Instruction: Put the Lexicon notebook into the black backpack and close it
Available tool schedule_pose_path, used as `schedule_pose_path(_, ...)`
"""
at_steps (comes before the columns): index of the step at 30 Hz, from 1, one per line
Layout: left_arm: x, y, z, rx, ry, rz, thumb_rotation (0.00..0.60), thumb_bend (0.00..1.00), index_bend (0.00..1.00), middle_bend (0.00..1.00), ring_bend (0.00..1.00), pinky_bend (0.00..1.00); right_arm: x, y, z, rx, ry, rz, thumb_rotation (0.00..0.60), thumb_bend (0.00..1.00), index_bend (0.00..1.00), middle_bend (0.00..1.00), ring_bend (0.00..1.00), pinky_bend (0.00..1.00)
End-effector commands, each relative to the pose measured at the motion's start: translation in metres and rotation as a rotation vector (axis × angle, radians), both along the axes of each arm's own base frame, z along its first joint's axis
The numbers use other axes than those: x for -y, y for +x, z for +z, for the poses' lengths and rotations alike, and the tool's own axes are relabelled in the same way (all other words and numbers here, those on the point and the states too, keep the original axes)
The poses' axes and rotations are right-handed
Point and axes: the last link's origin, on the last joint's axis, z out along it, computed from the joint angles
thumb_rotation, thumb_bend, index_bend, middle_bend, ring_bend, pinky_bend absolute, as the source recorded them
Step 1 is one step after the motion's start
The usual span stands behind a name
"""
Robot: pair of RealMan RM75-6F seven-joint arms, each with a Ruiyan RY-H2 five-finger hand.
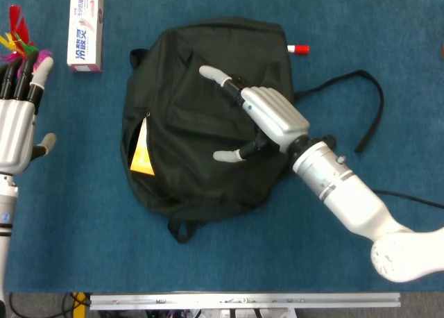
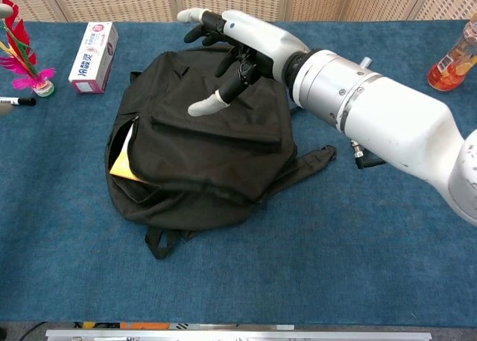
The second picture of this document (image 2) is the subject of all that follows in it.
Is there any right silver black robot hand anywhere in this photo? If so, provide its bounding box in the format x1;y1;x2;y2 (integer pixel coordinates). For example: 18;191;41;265
177;7;311;118

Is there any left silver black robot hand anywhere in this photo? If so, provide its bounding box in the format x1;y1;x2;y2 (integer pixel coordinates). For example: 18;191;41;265
0;2;15;117

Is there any black fabric backpack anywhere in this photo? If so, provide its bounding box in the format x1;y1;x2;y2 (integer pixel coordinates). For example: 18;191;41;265
104;45;387;261

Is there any white and yellow book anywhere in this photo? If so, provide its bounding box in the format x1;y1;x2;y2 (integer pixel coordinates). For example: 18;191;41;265
110;124;145;181

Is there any red pink feather shuttlecock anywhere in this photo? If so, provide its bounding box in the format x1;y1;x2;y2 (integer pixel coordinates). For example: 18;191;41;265
0;0;57;98

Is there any black marker pen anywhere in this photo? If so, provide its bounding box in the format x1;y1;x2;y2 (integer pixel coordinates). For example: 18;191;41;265
0;96;37;108

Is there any white pink toothpaste box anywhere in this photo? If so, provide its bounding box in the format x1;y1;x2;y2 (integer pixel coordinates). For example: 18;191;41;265
68;21;120;95

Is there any woven rattan folding screen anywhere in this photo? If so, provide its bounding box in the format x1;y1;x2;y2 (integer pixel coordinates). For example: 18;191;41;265
0;0;477;23

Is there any orange drink bottle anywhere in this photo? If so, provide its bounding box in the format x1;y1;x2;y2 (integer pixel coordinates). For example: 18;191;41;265
427;11;477;92

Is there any orange black printed strip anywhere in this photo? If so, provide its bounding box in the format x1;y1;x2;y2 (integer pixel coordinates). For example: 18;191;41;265
73;321;295;331

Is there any aluminium profile rail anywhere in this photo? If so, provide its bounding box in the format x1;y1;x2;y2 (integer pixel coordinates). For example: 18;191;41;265
45;328;433;341

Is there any black floor cable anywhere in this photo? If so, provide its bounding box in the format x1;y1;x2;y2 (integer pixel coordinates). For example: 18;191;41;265
18;321;49;341

